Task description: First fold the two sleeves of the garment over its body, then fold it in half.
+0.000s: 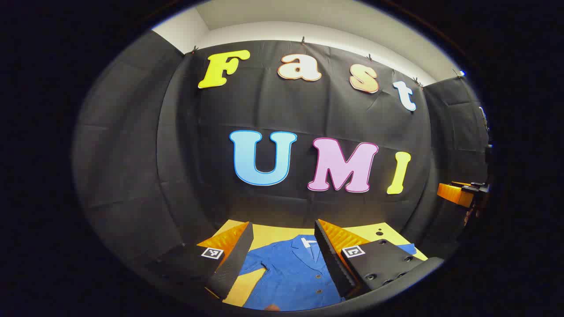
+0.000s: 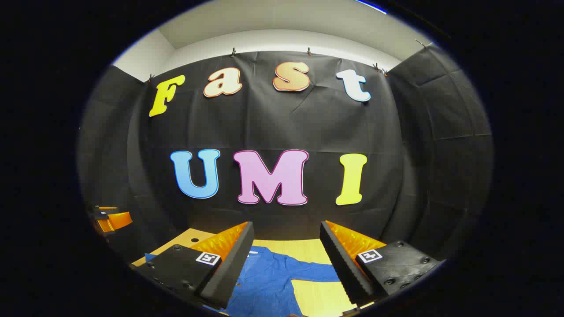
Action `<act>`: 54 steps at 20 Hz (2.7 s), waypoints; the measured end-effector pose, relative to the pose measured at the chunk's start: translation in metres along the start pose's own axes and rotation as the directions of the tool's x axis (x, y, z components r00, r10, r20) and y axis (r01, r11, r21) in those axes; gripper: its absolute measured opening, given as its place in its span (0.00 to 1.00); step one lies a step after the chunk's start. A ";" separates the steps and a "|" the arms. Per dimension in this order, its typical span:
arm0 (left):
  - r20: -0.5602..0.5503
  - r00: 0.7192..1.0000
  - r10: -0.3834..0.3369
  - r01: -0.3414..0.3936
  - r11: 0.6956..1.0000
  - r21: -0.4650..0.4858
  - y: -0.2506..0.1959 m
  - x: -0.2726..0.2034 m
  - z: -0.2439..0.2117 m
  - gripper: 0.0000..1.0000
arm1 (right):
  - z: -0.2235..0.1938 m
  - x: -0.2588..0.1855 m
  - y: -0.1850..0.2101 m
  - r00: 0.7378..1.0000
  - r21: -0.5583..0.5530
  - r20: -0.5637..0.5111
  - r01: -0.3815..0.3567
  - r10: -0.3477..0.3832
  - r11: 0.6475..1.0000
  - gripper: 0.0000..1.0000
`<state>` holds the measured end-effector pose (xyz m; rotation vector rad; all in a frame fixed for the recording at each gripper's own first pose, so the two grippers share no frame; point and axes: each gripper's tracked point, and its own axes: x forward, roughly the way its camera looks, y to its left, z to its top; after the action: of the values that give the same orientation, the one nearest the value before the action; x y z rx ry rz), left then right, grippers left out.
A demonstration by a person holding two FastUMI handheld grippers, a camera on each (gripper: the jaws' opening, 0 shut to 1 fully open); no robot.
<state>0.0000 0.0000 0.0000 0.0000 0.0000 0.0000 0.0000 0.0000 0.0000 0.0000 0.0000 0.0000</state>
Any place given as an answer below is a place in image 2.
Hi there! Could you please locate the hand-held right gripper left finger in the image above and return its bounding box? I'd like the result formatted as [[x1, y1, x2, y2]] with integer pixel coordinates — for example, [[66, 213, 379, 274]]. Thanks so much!
[[131, 221, 255, 310]]

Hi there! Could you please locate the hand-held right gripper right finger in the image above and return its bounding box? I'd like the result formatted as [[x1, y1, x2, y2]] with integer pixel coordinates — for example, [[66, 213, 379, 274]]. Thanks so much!
[[319, 220, 443, 306]]

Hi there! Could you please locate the blue button shirt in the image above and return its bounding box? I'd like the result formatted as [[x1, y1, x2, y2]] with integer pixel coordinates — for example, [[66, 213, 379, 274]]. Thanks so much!
[[145, 246, 349, 317]]

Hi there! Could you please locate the black backdrop cloth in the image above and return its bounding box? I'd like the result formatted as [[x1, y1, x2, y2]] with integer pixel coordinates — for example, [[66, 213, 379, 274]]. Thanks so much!
[[77, 44, 494, 265]]

